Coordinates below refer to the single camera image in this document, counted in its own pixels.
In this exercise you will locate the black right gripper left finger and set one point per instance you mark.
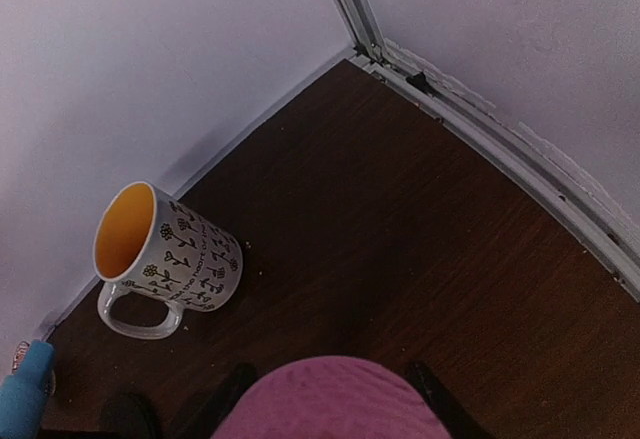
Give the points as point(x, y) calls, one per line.
point(203, 412)

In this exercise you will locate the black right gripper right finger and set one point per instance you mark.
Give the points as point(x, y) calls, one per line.
point(458, 422)

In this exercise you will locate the pink microphone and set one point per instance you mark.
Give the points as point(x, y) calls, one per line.
point(331, 397)

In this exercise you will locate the black stand of blue microphone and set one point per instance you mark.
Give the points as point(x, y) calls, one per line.
point(123, 415)

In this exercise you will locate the blue microphone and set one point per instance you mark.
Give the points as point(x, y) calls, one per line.
point(24, 393)

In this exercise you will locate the white floral mug yellow inside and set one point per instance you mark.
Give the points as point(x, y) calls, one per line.
point(150, 244)

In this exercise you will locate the aluminium right side base rail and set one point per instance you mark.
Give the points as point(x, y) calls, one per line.
point(517, 161)

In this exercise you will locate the aluminium right rear frame post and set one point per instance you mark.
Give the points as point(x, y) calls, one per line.
point(363, 27)

